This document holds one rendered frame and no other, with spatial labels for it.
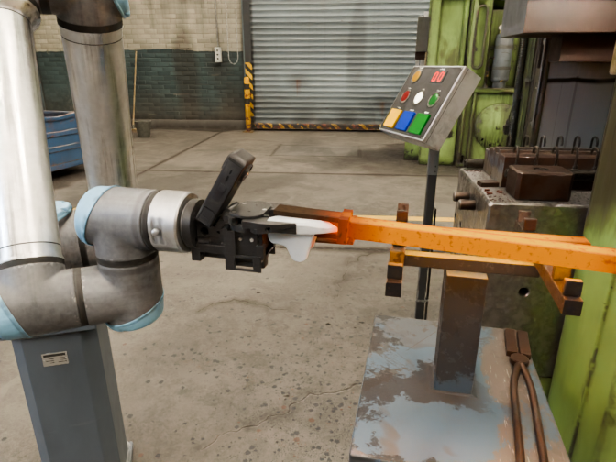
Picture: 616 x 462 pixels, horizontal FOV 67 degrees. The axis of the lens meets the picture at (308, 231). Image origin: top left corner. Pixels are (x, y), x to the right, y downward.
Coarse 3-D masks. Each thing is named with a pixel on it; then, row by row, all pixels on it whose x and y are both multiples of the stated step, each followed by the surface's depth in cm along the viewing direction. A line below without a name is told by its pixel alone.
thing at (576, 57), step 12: (552, 36) 113; (564, 36) 106; (576, 36) 106; (588, 36) 106; (600, 36) 105; (612, 36) 105; (552, 48) 112; (564, 48) 107; (576, 48) 107; (588, 48) 106; (600, 48) 106; (612, 48) 106; (552, 60) 112; (564, 60) 108; (576, 60) 108; (588, 60) 107; (600, 60) 107
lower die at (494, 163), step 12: (492, 156) 124; (504, 156) 114; (528, 156) 114; (540, 156) 114; (552, 156) 114; (564, 156) 114; (588, 156) 114; (492, 168) 124; (504, 168) 114; (564, 168) 112; (588, 168) 112; (504, 180) 115
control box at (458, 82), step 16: (416, 80) 176; (448, 80) 158; (464, 80) 155; (400, 96) 183; (448, 96) 155; (464, 96) 157; (416, 112) 168; (432, 112) 159; (448, 112) 157; (384, 128) 183; (432, 128) 157; (448, 128) 159; (416, 144) 172; (432, 144) 159
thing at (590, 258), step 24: (312, 216) 61; (336, 216) 61; (384, 240) 60; (408, 240) 59; (432, 240) 58; (456, 240) 58; (480, 240) 57; (504, 240) 57; (528, 240) 58; (552, 264) 56; (576, 264) 55; (600, 264) 55
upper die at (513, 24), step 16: (512, 0) 112; (528, 0) 102; (544, 0) 101; (560, 0) 101; (576, 0) 100; (592, 0) 100; (608, 0) 100; (512, 16) 112; (528, 16) 103; (544, 16) 102; (560, 16) 102; (576, 16) 101; (592, 16) 101; (608, 16) 101; (512, 32) 111; (528, 32) 104; (544, 32) 103; (560, 32) 103; (576, 32) 102; (592, 32) 102; (608, 32) 102
